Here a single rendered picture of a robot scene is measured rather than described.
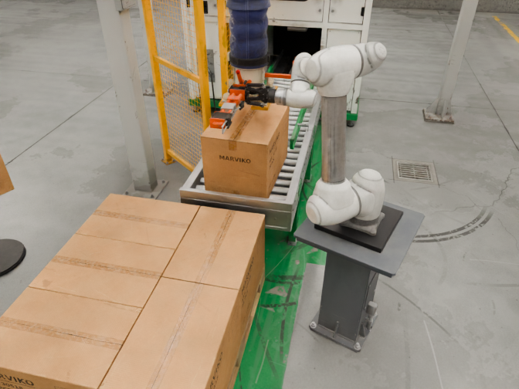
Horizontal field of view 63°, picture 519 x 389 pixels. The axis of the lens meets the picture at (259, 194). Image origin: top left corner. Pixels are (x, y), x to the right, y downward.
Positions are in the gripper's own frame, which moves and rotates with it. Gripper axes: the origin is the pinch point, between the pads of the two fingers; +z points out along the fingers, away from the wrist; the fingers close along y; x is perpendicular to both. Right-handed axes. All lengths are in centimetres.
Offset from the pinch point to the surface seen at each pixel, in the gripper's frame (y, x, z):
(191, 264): 67, -65, 10
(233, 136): 26.4, -0.5, 3.6
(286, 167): 67, 38, -23
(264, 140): 26.3, -1.3, -14.6
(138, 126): 58, 60, 96
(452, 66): 62, 269, -164
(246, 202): 63, -12, -6
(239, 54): -15.7, 15.7, 2.9
